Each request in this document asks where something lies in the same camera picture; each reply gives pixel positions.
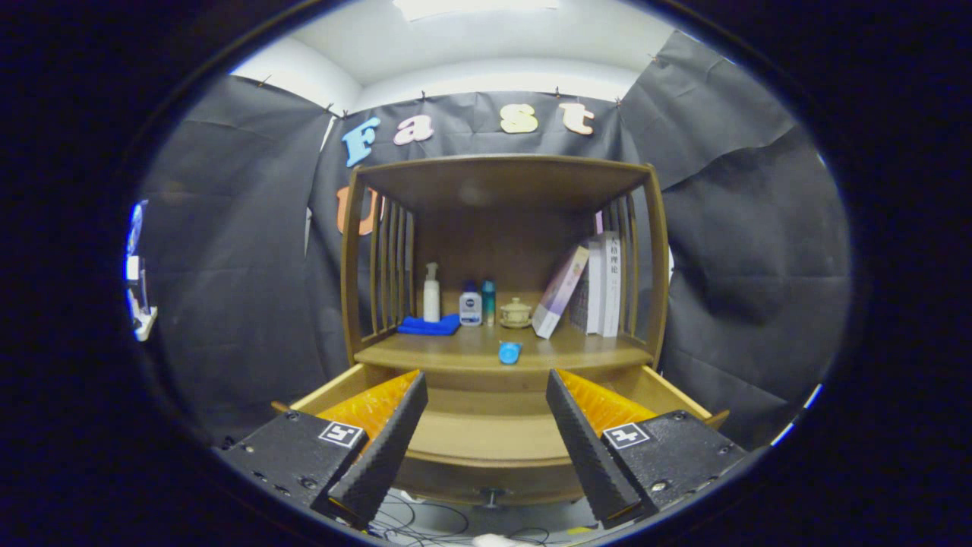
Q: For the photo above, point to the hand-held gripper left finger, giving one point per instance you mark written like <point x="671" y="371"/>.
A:
<point x="387" y="448"/>

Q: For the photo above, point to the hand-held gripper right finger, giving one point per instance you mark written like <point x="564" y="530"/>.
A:
<point x="585" y="456"/>

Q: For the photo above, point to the brown wooden drawer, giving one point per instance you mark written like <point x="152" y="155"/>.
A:
<point x="486" y="437"/>

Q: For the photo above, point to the black round drawer knob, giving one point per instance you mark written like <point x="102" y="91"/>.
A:
<point x="491" y="497"/>

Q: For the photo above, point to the blue and white tube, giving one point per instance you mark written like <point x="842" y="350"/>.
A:
<point x="509" y="352"/>

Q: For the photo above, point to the brown wooden countertop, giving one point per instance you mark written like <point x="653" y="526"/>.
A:
<point x="577" y="349"/>

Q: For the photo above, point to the brown wooden cabinet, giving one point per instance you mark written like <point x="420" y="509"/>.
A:
<point x="501" y="178"/>

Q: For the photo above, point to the white object on floor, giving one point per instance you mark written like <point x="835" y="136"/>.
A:
<point x="497" y="542"/>

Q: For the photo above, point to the blue folded cloth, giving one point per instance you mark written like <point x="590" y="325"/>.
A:
<point x="429" y="325"/>

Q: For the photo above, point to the dark patterned book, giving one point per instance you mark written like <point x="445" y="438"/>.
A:
<point x="579" y="304"/>

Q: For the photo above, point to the white foam pump bottle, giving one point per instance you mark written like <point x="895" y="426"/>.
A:
<point x="431" y="298"/>

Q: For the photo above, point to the beige ceramic lidded cup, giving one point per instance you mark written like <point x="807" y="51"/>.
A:
<point x="515" y="313"/>

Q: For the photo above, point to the white lotion bottle blue cap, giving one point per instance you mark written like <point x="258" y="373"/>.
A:
<point x="471" y="309"/>

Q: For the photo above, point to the purple and white book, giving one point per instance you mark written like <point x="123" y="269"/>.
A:
<point x="560" y="292"/>

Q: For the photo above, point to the thin white book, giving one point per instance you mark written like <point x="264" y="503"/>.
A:
<point x="594" y="285"/>

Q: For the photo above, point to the slim teal bottle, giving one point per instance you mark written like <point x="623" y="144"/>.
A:
<point x="488" y="304"/>

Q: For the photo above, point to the white book black print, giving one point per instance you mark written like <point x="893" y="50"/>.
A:
<point x="611" y="281"/>

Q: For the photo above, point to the black backdrop cloth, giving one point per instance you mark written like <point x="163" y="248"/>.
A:
<point x="228" y="289"/>

